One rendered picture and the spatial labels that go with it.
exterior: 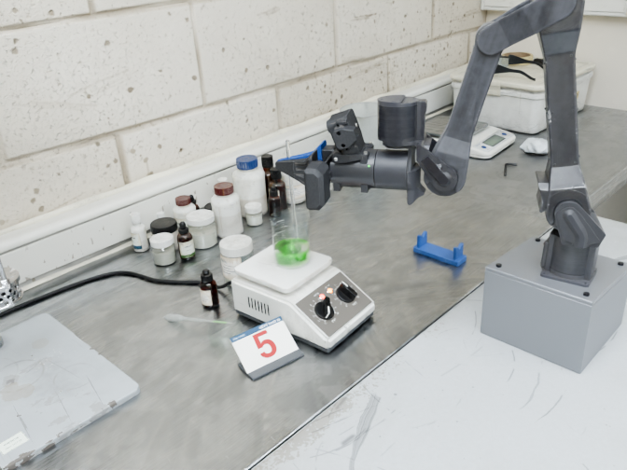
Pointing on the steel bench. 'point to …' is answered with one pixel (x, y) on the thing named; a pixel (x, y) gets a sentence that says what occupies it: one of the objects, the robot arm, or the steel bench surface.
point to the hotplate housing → (300, 329)
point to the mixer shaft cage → (9, 287)
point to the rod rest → (439, 251)
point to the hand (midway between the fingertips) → (298, 164)
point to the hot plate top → (276, 280)
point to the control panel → (344, 311)
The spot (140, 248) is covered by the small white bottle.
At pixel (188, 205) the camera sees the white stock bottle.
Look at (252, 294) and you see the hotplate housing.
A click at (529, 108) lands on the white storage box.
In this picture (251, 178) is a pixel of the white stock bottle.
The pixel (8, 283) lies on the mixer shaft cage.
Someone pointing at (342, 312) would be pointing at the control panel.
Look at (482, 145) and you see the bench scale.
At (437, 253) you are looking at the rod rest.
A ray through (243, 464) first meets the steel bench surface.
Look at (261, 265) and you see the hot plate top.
